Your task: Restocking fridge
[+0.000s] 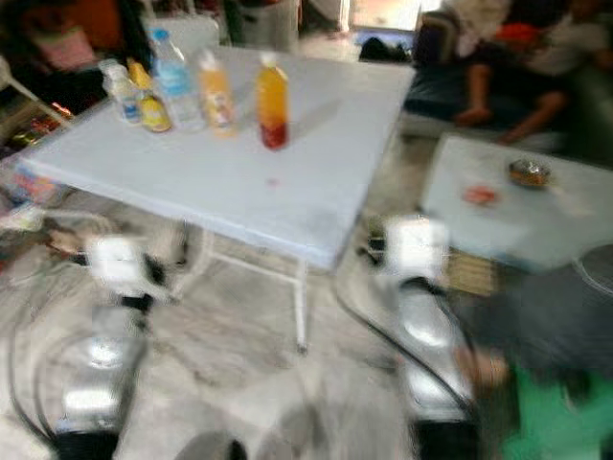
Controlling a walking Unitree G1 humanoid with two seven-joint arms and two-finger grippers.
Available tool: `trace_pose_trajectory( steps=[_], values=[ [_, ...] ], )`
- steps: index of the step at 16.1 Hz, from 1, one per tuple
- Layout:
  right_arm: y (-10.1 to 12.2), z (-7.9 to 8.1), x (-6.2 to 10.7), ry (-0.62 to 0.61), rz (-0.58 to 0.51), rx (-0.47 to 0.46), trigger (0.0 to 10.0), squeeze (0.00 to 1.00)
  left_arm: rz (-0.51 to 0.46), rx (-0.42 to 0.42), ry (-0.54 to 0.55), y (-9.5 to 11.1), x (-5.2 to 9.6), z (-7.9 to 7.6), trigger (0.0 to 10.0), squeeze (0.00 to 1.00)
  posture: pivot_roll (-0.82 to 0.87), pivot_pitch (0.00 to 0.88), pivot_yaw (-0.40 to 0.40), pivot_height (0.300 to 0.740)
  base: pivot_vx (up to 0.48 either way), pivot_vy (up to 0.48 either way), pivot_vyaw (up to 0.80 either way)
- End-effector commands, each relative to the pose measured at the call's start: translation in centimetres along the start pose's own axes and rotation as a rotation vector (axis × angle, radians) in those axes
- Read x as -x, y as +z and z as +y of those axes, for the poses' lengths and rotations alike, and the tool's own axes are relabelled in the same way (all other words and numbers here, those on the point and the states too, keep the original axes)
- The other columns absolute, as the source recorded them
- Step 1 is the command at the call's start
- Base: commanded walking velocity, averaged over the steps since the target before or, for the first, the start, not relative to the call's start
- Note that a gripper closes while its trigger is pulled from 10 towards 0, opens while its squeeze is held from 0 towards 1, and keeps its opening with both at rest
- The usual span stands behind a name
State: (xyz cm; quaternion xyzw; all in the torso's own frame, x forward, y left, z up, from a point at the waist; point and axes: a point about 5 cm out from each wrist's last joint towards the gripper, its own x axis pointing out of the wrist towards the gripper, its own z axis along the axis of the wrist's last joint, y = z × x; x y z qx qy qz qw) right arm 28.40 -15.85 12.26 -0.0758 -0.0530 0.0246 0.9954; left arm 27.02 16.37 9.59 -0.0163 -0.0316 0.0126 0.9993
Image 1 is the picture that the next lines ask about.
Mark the white square table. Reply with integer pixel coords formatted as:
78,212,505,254
14,46,418,351

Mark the small red item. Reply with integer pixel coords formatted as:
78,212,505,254
462,185,502,208

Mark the yellow bottle dark label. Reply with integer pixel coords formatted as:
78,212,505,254
127,59,170,133

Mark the small grey table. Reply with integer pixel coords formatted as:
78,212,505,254
421,134,613,274

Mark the orange drink bottle white cap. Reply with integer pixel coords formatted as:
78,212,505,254
199,50,237,137

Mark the metal bowl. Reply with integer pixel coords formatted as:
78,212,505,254
508,158,553,191

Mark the orange red drink bottle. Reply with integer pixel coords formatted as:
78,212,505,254
256,53,291,151

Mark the small clear water bottle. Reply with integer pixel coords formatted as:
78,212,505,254
101,60,141,125

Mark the large water bottle blue cap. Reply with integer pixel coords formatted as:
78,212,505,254
150,27,198,131

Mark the person in green trousers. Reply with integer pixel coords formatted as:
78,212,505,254
458,244,613,460

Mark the white plastic chair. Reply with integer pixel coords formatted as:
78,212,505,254
142,13,223,60

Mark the pink bag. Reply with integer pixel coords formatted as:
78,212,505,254
34,29,102,74

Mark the seated person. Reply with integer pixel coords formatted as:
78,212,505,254
402,0,613,147

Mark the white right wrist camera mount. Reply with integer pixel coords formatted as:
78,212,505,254
383,216,452,281

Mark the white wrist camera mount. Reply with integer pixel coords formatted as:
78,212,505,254
383,216,452,281
84,235,155,299

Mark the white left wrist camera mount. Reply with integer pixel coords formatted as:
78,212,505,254
84,235,155,299

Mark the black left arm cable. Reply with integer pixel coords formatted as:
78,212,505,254
6,286,79,449

